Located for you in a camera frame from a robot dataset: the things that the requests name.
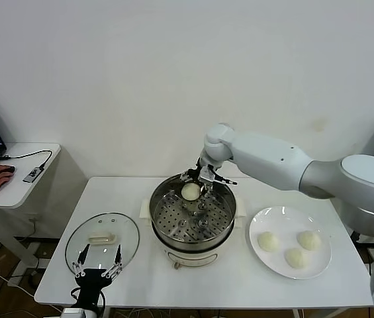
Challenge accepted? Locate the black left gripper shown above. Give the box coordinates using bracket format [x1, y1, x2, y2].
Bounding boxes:
[71, 243, 124, 309]

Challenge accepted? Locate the white side table with hub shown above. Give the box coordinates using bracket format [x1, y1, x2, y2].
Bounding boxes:
[0, 142, 88, 276]

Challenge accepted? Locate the black left wrist camera cable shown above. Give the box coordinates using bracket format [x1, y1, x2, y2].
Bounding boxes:
[70, 286, 107, 318]

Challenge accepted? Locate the black laptop power cable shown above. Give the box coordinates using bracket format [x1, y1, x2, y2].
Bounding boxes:
[350, 229, 365, 246]

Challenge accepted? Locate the perforated steel steamer basket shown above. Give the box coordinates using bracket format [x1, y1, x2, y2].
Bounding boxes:
[149, 172, 237, 252]

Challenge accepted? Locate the white round plate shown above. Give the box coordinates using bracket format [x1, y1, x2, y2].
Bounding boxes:
[248, 206, 333, 280]

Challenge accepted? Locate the steel steamer pot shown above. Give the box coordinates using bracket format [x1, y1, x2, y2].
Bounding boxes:
[139, 198, 248, 271]

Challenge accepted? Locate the white steamed baozi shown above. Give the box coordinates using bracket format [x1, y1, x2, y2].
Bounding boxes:
[297, 231, 322, 252]
[284, 248, 311, 270]
[257, 232, 281, 254]
[181, 183, 201, 201]

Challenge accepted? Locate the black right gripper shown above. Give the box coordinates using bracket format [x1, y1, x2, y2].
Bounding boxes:
[179, 158, 214, 203]

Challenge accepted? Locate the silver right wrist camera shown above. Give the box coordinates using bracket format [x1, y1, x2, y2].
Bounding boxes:
[201, 166, 215, 184]

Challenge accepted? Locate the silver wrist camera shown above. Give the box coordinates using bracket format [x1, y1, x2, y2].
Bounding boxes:
[201, 166, 215, 184]
[61, 307, 87, 318]

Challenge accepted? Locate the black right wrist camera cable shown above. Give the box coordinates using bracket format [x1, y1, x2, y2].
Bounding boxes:
[212, 177, 239, 186]

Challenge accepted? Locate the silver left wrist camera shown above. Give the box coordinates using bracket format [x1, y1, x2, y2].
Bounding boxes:
[61, 307, 87, 318]

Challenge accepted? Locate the grey USB hub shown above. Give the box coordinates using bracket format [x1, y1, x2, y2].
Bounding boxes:
[23, 166, 46, 184]

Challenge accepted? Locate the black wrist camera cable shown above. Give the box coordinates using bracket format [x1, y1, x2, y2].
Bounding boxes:
[212, 177, 239, 186]
[70, 286, 107, 318]

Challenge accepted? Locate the black USB hub cable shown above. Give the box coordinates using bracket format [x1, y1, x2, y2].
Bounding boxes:
[1, 150, 54, 170]

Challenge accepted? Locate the glass lid with cream handle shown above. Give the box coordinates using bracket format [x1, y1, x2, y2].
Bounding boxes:
[65, 212, 141, 280]

